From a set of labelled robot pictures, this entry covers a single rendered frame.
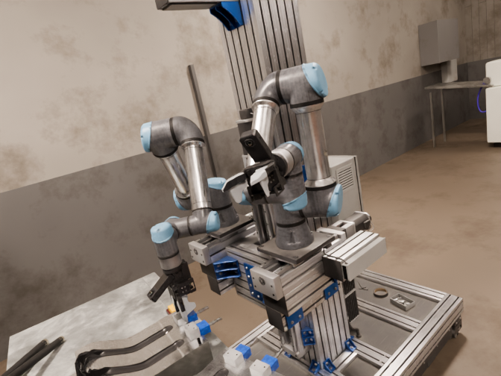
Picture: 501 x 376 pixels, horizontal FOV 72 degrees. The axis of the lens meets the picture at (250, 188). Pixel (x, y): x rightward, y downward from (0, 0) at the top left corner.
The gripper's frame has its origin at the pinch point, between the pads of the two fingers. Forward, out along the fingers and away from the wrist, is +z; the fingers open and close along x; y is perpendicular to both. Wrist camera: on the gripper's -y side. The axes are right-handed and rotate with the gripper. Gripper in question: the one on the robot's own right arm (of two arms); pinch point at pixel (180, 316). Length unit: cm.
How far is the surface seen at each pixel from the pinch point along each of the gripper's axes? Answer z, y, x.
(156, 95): -90, 92, 234
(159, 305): 10.9, -0.2, 34.2
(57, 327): 11, -42, 58
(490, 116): 39, 585, 151
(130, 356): 1.8, -20.5, -4.3
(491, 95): 7, 586, 150
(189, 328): -1.4, -1.0, -11.5
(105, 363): -1.7, -27.7, -6.3
